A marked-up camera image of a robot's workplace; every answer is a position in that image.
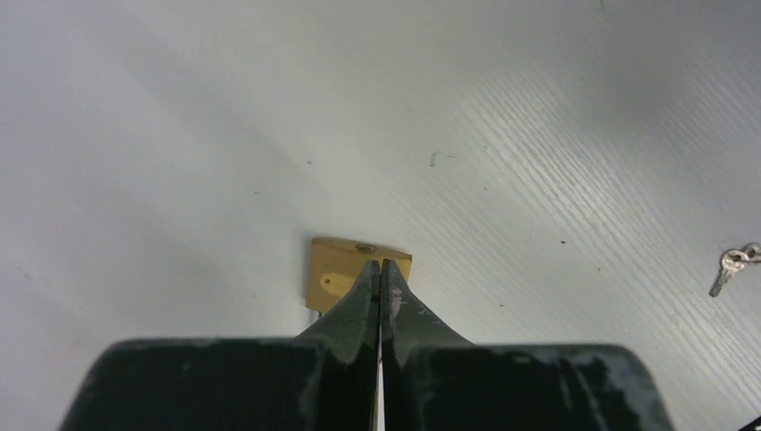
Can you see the large brass padlock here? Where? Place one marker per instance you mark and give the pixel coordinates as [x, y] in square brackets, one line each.
[335, 263]

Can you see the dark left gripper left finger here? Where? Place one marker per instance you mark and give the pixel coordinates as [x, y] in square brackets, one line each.
[325, 378]

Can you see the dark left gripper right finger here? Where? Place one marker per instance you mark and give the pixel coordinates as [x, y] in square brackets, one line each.
[435, 379]

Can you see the small keys on table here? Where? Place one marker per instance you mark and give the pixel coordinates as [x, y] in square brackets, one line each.
[732, 262]

